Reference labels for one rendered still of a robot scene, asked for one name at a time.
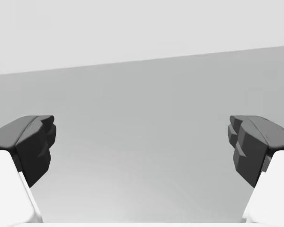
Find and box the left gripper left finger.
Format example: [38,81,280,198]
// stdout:
[0,115,57,224]

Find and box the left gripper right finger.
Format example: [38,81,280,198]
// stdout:
[227,115,284,223]

